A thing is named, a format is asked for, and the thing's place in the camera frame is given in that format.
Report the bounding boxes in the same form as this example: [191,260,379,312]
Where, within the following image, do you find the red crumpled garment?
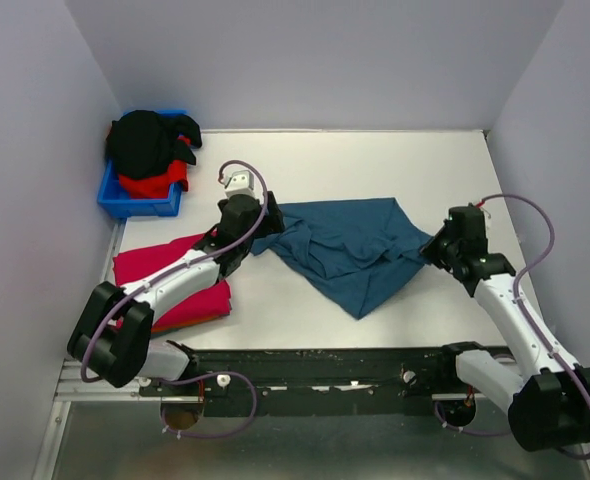
[117,135,193,199]

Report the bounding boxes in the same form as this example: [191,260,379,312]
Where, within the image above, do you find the blue plastic bin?
[97,110,187,219]

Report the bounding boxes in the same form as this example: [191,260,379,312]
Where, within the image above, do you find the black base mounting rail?
[139,344,484,426]

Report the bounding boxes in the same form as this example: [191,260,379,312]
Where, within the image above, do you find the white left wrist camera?
[223,170,256,199]

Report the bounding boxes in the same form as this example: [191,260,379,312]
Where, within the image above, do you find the folded magenta t shirt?
[112,232,233,331]

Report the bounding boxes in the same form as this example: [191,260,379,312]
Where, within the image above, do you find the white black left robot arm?
[67,190,284,387]

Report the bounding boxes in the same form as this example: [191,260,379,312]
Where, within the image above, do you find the black crumpled garment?
[105,110,202,180]

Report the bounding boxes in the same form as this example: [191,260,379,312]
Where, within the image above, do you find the folded orange t shirt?
[151,315,227,335]

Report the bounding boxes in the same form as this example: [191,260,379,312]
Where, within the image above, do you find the teal blue t shirt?
[251,198,430,320]

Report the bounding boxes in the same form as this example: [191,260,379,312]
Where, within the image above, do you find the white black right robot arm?
[421,204,590,455]

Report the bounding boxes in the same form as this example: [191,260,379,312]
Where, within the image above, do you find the aluminium frame rail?
[52,357,146,402]

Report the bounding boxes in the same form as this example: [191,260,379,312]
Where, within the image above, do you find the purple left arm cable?
[80,159,269,441]

